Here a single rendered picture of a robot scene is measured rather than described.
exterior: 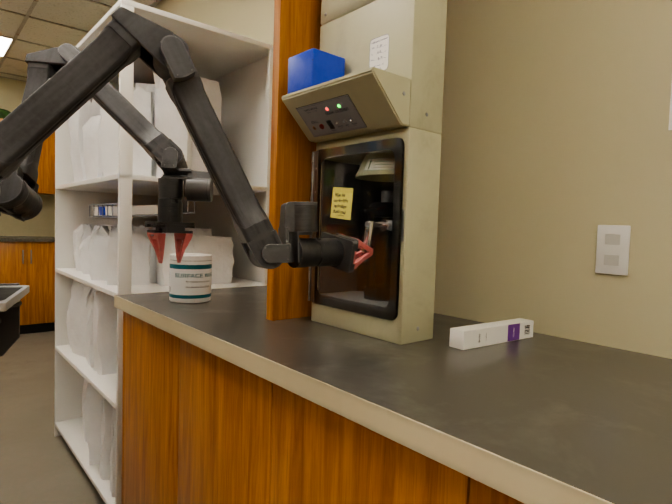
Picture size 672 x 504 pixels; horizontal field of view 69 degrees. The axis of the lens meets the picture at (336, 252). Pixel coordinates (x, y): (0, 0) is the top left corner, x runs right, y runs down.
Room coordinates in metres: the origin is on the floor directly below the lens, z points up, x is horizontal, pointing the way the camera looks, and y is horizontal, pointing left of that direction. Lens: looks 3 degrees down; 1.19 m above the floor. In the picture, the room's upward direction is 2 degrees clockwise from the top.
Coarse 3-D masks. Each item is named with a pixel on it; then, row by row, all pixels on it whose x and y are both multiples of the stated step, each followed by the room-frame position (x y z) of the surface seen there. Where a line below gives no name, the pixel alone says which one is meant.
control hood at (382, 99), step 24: (360, 72) 1.00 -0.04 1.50; (384, 72) 0.99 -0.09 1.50; (288, 96) 1.19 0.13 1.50; (312, 96) 1.14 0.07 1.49; (336, 96) 1.09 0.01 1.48; (360, 96) 1.04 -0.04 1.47; (384, 96) 1.00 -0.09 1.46; (408, 96) 1.04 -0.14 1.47; (384, 120) 1.05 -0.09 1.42; (408, 120) 1.04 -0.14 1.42
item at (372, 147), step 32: (320, 160) 1.26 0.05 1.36; (352, 160) 1.16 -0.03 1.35; (384, 160) 1.08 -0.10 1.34; (320, 192) 1.25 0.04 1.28; (384, 192) 1.08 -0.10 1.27; (320, 224) 1.25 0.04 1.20; (352, 224) 1.16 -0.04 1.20; (384, 256) 1.08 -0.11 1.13; (320, 288) 1.25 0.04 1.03; (352, 288) 1.15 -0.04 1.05; (384, 288) 1.07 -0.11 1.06
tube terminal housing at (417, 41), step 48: (384, 0) 1.12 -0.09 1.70; (432, 0) 1.09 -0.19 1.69; (336, 48) 1.24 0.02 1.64; (432, 48) 1.09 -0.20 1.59; (432, 96) 1.09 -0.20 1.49; (336, 144) 1.23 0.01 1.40; (432, 144) 1.10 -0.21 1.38; (432, 192) 1.10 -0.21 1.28; (432, 240) 1.11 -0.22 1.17; (432, 288) 1.11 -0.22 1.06; (384, 336) 1.09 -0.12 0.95; (432, 336) 1.12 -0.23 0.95
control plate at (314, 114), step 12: (348, 96) 1.06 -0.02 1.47; (300, 108) 1.19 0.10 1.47; (312, 108) 1.17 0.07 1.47; (324, 108) 1.14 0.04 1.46; (336, 108) 1.11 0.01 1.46; (348, 108) 1.09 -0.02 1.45; (312, 120) 1.20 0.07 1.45; (324, 120) 1.17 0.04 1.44; (336, 120) 1.14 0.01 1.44; (348, 120) 1.12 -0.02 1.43; (360, 120) 1.10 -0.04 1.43; (312, 132) 1.23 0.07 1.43; (324, 132) 1.20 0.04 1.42; (336, 132) 1.18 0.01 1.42
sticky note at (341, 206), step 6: (336, 192) 1.21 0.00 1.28; (342, 192) 1.19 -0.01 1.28; (348, 192) 1.17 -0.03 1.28; (336, 198) 1.20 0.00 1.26; (342, 198) 1.19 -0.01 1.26; (348, 198) 1.17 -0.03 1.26; (336, 204) 1.20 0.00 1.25; (342, 204) 1.19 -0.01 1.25; (348, 204) 1.17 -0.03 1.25; (336, 210) 1.20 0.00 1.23; (342, 210) 1.19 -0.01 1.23; (348, 210) 1.17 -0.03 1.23; (330, 216) 1.22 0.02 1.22; (336, 216) 1.20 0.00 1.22; (342, 216) 1.19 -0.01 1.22; (348, 216) 1.17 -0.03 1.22
